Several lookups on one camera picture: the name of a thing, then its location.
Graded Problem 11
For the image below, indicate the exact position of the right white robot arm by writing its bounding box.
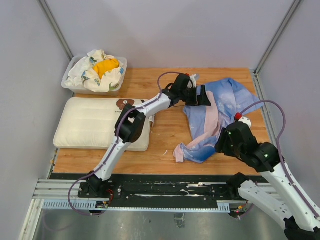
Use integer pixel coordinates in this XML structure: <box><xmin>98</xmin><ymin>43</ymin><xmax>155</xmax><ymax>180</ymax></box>
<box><xmin>215</xmin><ymin>121</ymin><xmax>320</xmax><ymax>240</ymax></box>

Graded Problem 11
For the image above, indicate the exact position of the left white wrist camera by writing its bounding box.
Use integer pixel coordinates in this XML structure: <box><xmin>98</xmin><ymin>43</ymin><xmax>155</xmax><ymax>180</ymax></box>
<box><xmin>187</xmin><ymin>73</ymin><xmax>200</xmax><ymax>89</ymax></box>

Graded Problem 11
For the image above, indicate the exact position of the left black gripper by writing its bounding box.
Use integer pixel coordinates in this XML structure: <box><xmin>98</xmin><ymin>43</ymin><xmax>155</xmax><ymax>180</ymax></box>
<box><xmin>180</xmin><ymin>85</ymin><xmax>212</xmax><ymax>107</ymax></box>

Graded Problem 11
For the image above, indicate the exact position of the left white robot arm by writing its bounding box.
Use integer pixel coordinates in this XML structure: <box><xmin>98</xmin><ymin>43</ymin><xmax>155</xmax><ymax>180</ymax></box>
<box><xmin>86</xmin><ymin>72</ymin><xmax>212</xmax><ymax>198</ymax></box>

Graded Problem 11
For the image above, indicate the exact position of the orange cloth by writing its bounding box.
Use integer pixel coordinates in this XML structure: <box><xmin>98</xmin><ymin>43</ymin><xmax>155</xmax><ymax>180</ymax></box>
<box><xmin>93</xmin><ymin>58</ymin><xmax>120</xmax><ymax>79</ymax></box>

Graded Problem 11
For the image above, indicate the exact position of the blue pink snowflake pillowcase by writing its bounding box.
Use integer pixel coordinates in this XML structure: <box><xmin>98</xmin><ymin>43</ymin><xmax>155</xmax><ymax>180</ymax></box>
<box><xmin>173</xmin><ymin>78</ymin><xmax>260</xmax><ymax>164</ymax></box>

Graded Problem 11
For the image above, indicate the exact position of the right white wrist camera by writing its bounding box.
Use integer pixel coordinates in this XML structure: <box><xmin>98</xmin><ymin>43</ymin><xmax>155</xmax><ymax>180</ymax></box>
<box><xmin>238</xmin><ymin>116</ymin><xmax>252</xmax><ymax>128</ymax></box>

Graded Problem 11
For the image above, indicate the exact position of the cream bear print pillow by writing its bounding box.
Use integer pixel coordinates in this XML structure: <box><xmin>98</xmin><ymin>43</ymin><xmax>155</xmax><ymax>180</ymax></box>
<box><xmin>53</xmin><ymin>97</ymin><xmax>145</xmax><ymax>150</ymax></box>

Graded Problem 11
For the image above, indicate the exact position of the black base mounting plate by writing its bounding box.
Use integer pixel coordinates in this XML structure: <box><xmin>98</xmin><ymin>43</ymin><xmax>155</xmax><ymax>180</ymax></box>
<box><xmin>78</xmin><ymin>174</ymin><xmax>244</xmax><ymax>210</ymax></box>

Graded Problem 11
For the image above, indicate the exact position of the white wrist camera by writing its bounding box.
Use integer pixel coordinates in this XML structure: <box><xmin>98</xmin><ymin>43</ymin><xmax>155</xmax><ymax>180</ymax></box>
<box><xmin>187</xmin><ymin>73</ymin><xmax>200</xmax><ymax>89</ymax></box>
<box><xmin>238</xmin><ymin>116</ymin><xmax>252</xmax><ymax>128</ymax></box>

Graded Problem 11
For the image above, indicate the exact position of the grey slotted cable duct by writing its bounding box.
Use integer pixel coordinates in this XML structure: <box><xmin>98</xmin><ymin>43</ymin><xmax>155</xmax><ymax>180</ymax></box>
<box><xmin>42</xmin><ymin>199</ymin><xmax>231</xmax><ymax>213</ymax></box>

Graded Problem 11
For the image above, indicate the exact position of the clear plastic bin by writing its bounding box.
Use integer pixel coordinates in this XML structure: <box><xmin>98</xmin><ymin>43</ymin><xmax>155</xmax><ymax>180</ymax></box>
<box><xmin>61</xmin><ymin>54</ymin><xmax>129</xmax><ymax>97</ymax></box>

